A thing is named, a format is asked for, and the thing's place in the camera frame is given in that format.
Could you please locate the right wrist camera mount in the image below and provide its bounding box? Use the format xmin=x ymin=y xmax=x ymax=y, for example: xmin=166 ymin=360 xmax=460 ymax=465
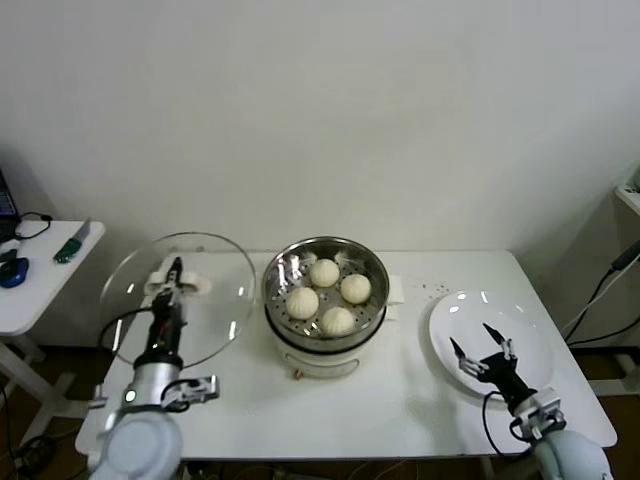
xmin=517 ymin=387 xmax=567 ymax=441

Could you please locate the glass pot lid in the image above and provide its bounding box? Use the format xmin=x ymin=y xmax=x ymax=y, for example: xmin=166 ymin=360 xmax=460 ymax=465
xmin=98 ymin=231 xmax=257 ymax=370

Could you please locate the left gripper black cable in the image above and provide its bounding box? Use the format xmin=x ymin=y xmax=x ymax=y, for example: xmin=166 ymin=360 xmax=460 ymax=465
xmin=98 ymin=307 xmax=156 ymax=364

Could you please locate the white electric cooking pot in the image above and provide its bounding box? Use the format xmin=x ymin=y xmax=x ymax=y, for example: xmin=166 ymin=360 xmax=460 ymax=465
xmin=248 ymin=272 xmax=405 ymax=384

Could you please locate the white steamed baozi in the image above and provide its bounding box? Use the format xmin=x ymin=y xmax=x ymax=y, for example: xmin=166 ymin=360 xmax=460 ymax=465
xmin=309 ymin=258 xmax=341 ymax=288
xmin=340 ymin=273 xmax=372 ymax=305
xmin=321 ymin=306 xmax=356 ymax=336
xmin=287 ymin=286 xmax=320 ymax=321

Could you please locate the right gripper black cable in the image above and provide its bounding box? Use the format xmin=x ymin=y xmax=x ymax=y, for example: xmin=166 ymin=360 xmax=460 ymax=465
xmin=481 ymin=392 xmax=531 ymax=457

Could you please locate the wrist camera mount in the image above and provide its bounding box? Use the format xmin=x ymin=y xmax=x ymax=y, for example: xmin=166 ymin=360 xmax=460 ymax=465
xmin=162 ymin=374 xmax=221 ymax=412
xmin=517 ymin=387 xmax=567 ymax=441

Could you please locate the white shelf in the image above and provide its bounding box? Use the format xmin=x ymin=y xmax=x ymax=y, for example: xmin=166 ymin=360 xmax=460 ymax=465
xmin=614 ymin=183 xmax=640 ymax=211

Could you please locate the white round plate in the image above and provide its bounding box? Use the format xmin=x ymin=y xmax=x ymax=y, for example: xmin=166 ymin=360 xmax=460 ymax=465
xmin=428 ymin=290 xmax=555 ymax=401

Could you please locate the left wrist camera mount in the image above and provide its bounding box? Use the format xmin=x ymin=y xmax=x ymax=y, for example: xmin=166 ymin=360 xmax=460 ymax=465
xmin=162 ymin=374 xmax=221 ymax=412

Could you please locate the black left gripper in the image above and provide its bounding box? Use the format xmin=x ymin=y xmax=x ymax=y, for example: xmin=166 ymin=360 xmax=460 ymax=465
xmin=147 ymin=257 xmax=190 ymax=361

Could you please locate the white stand foot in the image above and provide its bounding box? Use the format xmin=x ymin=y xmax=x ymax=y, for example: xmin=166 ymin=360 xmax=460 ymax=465
xmin=614 ymin=352 xmax=640 ymax=381

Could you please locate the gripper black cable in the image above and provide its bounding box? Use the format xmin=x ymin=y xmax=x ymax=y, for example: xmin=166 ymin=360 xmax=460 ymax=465
xmin=98 ymin=307 xmax=156 ymax=364
xmin=481 ymin=392 xmax=531 ymax=457

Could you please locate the blue computer mouse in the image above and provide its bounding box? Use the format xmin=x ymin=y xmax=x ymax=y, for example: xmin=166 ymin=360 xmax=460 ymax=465
xmin=0 ymin=257 xmax=30 ymax=290

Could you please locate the perforated steel steamer basket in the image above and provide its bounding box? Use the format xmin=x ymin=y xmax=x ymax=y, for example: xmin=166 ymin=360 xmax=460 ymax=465
xmin=261 ymin=236 xmax=390 ymax=349

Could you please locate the black cable with adapter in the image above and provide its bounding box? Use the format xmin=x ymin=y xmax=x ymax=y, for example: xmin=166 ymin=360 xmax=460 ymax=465
xmin=559 ymin=247 xmax=640 ymax=346

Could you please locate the white side table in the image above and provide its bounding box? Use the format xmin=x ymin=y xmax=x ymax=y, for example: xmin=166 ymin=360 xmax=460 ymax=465
xmin=0 ymin=219 xmax=107 ymax=454

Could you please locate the green handled tool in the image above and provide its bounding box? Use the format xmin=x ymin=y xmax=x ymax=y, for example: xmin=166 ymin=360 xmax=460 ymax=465
xmin=53 ymin=218 xmax=92 ymax=265

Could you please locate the thin black looped cable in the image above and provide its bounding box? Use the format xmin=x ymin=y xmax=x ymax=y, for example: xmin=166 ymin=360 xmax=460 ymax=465
xmin=13 ymin=212 xmax=54 ymax=241

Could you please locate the laptop screen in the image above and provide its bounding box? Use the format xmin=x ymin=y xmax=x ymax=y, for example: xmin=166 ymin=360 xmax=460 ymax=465
xmin=0 ymin=167 xmax=22 ymax=241

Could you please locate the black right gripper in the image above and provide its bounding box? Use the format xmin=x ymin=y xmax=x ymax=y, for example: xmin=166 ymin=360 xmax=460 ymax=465
xmin=448 ymin=323 xmax=531 ymax=404

